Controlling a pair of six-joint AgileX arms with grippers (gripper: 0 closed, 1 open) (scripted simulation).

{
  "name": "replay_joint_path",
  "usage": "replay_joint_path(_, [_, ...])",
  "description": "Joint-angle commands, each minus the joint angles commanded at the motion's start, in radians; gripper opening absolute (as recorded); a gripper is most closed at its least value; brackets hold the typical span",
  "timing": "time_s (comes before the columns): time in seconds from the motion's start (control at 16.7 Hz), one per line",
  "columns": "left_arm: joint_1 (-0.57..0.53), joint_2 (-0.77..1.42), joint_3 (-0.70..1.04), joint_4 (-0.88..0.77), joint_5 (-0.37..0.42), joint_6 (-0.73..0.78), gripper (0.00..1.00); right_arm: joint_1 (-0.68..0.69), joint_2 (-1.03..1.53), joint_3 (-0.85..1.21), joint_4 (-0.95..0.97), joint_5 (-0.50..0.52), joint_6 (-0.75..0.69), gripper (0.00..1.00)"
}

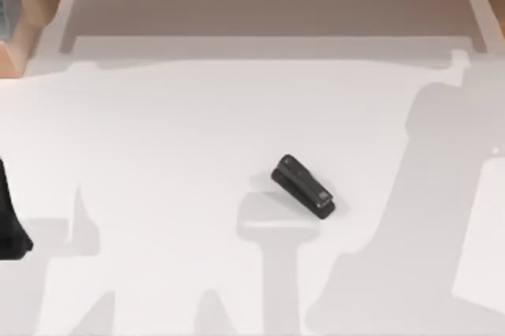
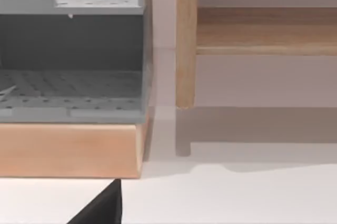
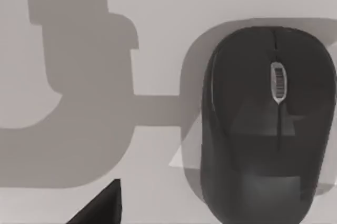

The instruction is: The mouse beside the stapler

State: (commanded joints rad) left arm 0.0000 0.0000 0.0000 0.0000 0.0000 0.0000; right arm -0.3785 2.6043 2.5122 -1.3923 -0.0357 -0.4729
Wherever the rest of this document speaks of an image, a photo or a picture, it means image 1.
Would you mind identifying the black stapler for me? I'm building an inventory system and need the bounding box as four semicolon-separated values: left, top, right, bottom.
270;153;336;221

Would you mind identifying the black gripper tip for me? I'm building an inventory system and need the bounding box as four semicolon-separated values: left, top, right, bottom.
0;159;35;261

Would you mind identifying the wooden cupboard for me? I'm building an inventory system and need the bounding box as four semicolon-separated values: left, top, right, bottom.
0;0;65;79

